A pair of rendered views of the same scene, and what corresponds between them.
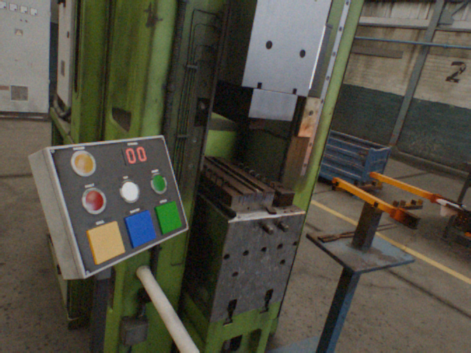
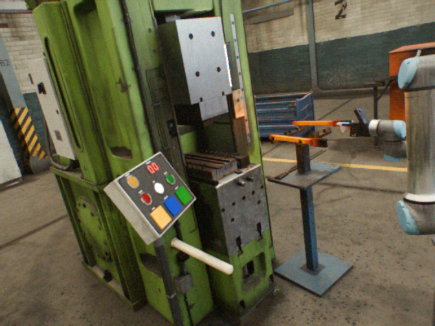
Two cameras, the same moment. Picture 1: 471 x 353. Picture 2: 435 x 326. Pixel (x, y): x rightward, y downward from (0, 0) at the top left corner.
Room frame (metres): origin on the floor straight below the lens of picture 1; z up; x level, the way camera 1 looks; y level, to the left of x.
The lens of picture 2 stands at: (-0.55, 0.07, 1.58)
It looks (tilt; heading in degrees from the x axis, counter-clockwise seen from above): 18 degrees down; 356
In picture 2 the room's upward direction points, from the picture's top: 10 degrees counter-clockwise
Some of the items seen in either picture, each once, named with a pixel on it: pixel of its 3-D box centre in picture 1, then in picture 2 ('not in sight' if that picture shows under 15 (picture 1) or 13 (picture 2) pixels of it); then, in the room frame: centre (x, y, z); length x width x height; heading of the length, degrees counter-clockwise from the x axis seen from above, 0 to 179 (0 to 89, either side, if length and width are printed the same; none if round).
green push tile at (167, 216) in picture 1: (167, 217); (182, 195); (0.84, 0.17, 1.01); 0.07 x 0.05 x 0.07; 152
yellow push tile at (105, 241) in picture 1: (105, 241); (160, 217); (0.66, 0.26, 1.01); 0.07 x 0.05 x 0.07; 152
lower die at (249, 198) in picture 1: (225, 179); (200, 165); (1.38, 0.06, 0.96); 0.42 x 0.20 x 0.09; 37
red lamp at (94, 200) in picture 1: (94, 200); (145, 198); (0.68, 0.30, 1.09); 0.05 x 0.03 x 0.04; 127
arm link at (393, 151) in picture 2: not in sight; (395, 149); (1.05, -0.98, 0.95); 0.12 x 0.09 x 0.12; 72
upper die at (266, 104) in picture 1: (240, 94); (189, 107); (1.38, 0.06, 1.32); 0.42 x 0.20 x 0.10; 37
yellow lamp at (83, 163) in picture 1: (83, 163); (133, 181); (0.70, 0.34, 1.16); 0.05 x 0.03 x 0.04; 127
